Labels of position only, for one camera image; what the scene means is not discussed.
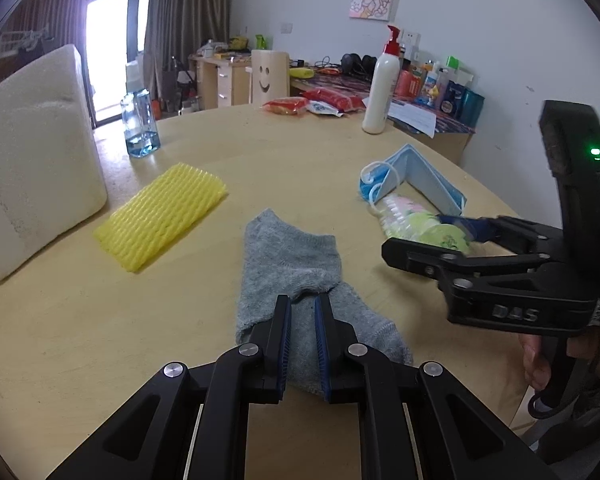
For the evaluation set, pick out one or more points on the yellow bag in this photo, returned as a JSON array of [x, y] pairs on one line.
[[301, 73]]

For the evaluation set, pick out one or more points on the printed paper sheet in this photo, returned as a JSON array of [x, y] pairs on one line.
[[415, 119]]

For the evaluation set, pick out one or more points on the clear spray bottle blue liquid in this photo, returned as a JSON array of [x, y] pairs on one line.
[[141, 120]]

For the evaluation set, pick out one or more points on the person's right hand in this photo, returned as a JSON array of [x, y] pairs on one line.
[[534, 360]]

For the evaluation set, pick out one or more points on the black headphones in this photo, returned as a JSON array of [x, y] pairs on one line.
[[357, 63]]

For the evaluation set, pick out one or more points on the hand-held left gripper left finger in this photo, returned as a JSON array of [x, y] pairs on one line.
[[285, 355]]

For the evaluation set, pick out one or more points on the yellow foam net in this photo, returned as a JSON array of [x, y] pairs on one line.
[[162, 215]]

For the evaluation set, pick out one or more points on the black desk chair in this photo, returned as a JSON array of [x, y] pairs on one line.
[[177, 85]]

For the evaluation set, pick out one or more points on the white lotion pump bottle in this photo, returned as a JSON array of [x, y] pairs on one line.
[[382, 95]]

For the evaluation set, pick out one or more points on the white wall socket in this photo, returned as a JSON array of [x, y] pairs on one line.
[[410, 38]]

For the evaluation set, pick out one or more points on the white light switch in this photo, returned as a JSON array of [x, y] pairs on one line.
[[285, 27]]

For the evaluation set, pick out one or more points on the glass balcony door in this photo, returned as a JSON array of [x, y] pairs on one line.
[[117, 35]]

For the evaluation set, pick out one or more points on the grey sock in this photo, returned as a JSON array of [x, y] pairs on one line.
[[290, 260]]

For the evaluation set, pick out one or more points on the yellow box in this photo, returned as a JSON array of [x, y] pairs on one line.
[[238, 43]]

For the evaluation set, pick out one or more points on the white snack packet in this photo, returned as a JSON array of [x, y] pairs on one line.
[[326, 109]]

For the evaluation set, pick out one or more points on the white foam box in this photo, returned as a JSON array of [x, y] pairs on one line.
[[35, 160]]

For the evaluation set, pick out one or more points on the patterned tablecloth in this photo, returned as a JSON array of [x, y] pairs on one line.
[[340, 80]]

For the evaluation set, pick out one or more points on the smiley face paper roll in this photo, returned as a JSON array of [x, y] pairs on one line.
[[267, 80]]

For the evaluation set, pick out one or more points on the clear plastic pastel packet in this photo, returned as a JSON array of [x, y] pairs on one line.
[[415, 222]]

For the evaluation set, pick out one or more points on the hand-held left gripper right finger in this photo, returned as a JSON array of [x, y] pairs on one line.
[[321, 355]]

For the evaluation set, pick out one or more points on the green bag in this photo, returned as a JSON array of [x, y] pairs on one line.
[[263, 42]]

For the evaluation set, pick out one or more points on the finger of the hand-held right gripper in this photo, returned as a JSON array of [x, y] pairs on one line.
[[520, 235], [420, 257]]

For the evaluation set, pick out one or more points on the wooden desk with drawers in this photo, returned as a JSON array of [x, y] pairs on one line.
[[217, 80]]

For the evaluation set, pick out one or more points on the brown curtain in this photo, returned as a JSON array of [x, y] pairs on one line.
[[190, 20], [45, 5]]

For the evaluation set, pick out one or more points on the pale blue face mask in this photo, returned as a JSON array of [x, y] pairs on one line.
[[430, 175]]

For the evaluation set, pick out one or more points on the orange red snack packet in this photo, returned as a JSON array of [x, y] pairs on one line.
[[284, 106]]

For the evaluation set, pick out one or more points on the row of toiletry bottles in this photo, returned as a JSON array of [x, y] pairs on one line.
[[445, 95]]

